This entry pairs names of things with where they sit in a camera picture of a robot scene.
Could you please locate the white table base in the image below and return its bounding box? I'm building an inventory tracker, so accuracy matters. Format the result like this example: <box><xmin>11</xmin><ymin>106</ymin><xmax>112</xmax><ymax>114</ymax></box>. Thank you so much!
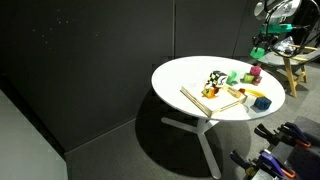
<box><xmin>160</xmin><ymin>116</ymin><xmax>223</xmax><ymax>180</ymax></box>

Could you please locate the orange yellow toy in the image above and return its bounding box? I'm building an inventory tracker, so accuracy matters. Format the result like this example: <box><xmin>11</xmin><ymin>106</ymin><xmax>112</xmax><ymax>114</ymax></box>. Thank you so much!
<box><xmin>201</xmin><ymin>84</ymin><xmax>220</xmax><ymax>100</ymax></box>

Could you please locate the dark perforated mounting plate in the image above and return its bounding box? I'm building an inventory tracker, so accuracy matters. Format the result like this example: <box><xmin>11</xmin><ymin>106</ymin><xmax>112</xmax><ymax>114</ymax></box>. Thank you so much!
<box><xmin>271</xmin><ymin>115</ymin><xmax>320</xmax><ymax>180</ymax></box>

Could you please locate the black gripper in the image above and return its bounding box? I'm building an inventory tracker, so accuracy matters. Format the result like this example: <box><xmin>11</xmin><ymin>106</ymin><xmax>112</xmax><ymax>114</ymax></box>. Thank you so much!
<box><xmin>252</xmin><ymin>32</ymin><xmax>278</xmax><ymax>52</ymax></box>

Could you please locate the lime green block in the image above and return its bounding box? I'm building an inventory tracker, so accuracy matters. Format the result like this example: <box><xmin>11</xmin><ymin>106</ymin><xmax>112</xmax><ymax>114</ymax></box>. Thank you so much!
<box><xmin>242</xmin><ymin>72</ymin><xmax>255</xmax><ymax>84</ymax></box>

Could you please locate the wooden stool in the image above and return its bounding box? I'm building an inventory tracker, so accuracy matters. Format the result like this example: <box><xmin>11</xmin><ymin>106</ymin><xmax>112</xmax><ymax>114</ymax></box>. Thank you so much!
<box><xmin>258</xmin><ymin>43</ymin><xmax>319</xmax><ymax>99</ymax></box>

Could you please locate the black spring clamp orange tip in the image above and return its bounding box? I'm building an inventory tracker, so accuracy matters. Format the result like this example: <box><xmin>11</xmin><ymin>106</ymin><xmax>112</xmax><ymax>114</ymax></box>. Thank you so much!
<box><xmin>254</xmin><ymin>121</ymin><xmax>313</xmax><ymax>150</ymax></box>
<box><xmin>229</xmin><ymin>148</ymin><xmax>297</xmax><ymax>180</ymax></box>

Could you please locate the yellow banana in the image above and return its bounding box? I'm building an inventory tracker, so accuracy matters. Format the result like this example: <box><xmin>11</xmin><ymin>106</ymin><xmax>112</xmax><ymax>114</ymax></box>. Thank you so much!
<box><xmin>244</xmin><ymin>88</ymin><xmax>266</xmax><ymax>98</ymax></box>

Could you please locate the black white checkered cube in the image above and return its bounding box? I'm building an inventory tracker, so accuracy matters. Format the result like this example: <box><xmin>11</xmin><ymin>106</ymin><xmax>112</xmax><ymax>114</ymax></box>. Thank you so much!
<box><xmin>207</xmin><ymin>70</ymin><xmax>229</xmax><ymax>89</ymax></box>

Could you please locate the magenta block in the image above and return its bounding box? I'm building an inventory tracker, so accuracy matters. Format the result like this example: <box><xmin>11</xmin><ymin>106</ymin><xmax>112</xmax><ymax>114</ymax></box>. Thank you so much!
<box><xmin>250</xmin><ymin>65</ymin><xmax>263</xmax><ymax>78</ymax></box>

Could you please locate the blue block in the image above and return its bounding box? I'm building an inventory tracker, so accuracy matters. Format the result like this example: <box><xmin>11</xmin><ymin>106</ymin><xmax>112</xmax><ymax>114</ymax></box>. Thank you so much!
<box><xmin>253</xmin><ymin>96</ymin><xmax>273</xmax><ymax>111</ymax></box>

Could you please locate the wooden tray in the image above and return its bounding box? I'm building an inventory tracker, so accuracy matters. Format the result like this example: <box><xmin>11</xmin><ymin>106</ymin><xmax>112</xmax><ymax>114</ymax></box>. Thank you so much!
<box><xmin>180</xmin><ymin>81</ymin><xmax>248</xmax><ymax>118</ymax></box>

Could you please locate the pale grey panel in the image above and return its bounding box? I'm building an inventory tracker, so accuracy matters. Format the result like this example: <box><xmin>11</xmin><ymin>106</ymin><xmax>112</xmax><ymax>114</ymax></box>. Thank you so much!
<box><xmin>0</xmin><ymin>89</ymin><xmax>69</xmax><ymax>180</ymax></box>

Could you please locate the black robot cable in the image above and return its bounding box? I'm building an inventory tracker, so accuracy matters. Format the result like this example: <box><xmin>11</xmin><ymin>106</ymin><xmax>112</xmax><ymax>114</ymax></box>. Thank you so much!
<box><xmin>264</xmin><ymin>0</ymin><xmax>320</xmax><ymax>58</ymax></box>

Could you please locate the translucent green cup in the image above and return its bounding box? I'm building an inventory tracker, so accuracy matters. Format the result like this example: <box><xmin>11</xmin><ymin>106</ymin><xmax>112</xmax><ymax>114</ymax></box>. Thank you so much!
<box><xmin>226</xmin><ymin>70</ymin><xmax>239</xmax><ymax>86</ymax></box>

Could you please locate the crumpled clear plastic bag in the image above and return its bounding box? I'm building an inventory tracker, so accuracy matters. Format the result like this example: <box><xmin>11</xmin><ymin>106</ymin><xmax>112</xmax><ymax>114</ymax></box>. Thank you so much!
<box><xmin>276</xmin><ymin>36</ymin><xmax>298</xmax><ymax>55</ymax></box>

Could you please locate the teal camera mount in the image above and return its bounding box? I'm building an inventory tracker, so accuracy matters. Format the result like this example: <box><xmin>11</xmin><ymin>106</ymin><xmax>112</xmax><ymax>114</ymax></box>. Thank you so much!
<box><xmin>259</xmin><ymin>23</ymin><xmax>295</xmax><ymax>35</ymax></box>

